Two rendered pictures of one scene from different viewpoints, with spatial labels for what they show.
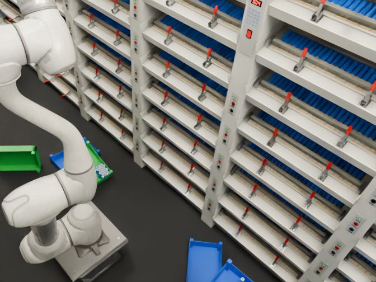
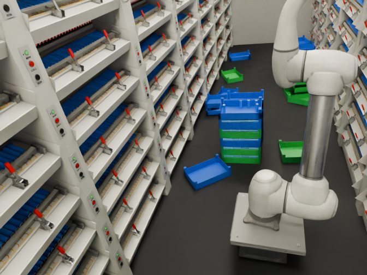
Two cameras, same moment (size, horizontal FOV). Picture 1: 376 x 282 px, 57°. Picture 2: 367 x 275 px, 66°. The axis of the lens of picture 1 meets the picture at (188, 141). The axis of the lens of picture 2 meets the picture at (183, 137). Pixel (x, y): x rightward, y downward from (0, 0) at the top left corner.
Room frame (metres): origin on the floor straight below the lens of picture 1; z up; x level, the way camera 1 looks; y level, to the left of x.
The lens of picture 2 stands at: (1.60, 1.32, 1.43)
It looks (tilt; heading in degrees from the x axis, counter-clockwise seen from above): 33 degrees down; 252
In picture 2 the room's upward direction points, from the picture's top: 10 degrees counter-clockwise
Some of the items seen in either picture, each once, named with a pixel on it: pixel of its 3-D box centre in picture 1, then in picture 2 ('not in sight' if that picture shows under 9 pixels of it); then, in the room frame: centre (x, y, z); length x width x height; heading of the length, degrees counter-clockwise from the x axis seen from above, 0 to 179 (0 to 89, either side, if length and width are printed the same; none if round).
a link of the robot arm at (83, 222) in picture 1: (83, 222); (266, 191); (0.95, 0.49, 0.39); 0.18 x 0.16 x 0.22; 132
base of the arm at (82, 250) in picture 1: (89, 237); (264, 208); (0.95, 0.47, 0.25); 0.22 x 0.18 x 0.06; 42
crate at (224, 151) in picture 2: not in sight; (241, 143); (0.63, -0.26, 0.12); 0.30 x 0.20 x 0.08; 144
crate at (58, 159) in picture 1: (75, 156); not in sight; (1.70, 0.82, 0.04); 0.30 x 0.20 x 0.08; 141
